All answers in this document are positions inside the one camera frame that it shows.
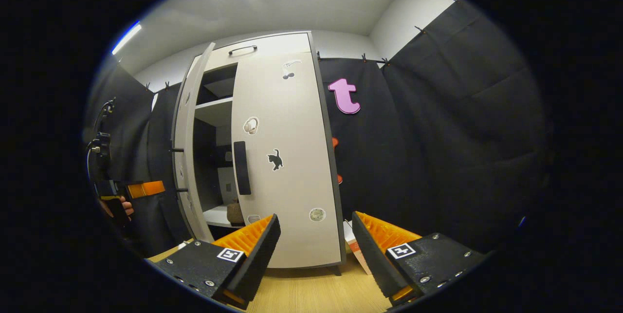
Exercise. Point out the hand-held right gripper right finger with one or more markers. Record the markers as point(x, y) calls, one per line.
point(372, 259)

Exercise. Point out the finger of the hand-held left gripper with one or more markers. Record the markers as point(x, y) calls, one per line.
point(146, 189)

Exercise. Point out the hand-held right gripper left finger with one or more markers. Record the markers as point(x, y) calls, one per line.
point(255, 264)

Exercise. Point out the brown fuzzy shoe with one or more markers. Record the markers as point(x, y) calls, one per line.
point(235, 213)

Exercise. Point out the white shoe cabinet door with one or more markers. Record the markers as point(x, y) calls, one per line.
point(187, 123)
point(292, 123)

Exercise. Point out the white shoe cabinet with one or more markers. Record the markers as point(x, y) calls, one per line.
point(272, 43)

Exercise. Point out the white cabinet shelf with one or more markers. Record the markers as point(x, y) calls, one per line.
point(216, 111)
point(214, 215)

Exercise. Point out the white cabinet drawer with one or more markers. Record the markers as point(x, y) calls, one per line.
point(282, 43)

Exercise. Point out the white orange box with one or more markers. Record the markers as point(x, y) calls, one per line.
point(353, 242)

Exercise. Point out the black backdrop cloth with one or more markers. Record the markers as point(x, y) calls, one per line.
point(438, 133)

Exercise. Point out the small ceiling light panel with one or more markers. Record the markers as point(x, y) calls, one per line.
point(126, 38)

